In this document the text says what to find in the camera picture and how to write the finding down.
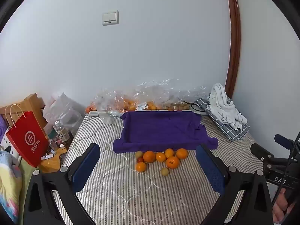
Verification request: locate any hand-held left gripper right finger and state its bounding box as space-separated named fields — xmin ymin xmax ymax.
xmin=196 ymin=144 xmax=275 ymax=225

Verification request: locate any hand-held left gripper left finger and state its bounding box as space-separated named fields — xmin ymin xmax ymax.
xmin=23 ymin=143 xmax=101 ymax=225

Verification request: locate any clear plastic water bottle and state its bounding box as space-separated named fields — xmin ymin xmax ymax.
xmin=53 ymin=120 xmax=71 ymax=143

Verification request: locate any wooden nightstand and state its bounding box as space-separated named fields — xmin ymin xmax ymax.
xmin=37 ymin=143 xmax=71 ymax=174

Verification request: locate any white wall light switch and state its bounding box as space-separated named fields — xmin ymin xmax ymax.
xmin=102 ymin=10 xmax=119 ymax=26

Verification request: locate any striped bed mattress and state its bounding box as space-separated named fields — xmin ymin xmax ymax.
xmin=53 ymin=112 xmax=275 ymax=225

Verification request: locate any purple towel covered tray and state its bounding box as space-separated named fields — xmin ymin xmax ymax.
xmin=112 ymin=111 xmax=219 ymax=154

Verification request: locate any brown wooden door frame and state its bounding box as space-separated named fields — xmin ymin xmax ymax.
xmin=224 ymin=0 xmax=242 ymax=99

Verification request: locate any black cable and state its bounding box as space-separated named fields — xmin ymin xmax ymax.
xmin=187 ymin=94 xmax=211 ymax=113

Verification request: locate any red paper bag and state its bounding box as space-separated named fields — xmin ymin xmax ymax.
xmin=4 ymin=104 xmax=50 ymax=168

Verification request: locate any white striped towel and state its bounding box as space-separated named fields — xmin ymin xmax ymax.
xmin=208 ymin=83 xmax=248 ymax=130

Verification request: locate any colourful blanket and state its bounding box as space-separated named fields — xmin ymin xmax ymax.
xmin=0 ymin=150 xmax=29 ymax=224

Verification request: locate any person's right hand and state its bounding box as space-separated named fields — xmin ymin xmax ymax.
xmin=272 ymin=187 xmax=297 ymax=225

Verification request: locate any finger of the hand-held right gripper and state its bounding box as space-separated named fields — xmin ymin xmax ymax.
xmin=250 ymin=143 xmax=275 ymax=161
xmin=274 ymin=134 xmax=294 ymax=149

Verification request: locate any clear plastic bag of longans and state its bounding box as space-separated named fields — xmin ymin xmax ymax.
xmin=164 ymin=85 xmax=208 ymax=112

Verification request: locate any white spotted plush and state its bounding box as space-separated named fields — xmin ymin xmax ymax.
xmin=0 ymin=128 xmax=20 ymax=160

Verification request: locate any clear plastic bag of oranges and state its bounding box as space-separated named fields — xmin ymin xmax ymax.
xmin=90 ymin=89 xmax=128 ymax=113
xmin=128 ymin=78 xmax=181 ymax=111

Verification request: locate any wooden furniture frame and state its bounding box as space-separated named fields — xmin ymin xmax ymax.
xmin=0 ymin=93 xmax=47 ymax=132

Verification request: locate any roll of clear plastic bags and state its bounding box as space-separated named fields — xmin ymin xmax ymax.
xmin=88 ymin=110 xmax=123 ymax=125

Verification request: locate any white translucent plastic bag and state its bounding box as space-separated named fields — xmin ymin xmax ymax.
xmin=42 ymin=92 xmax=86 ymax=132

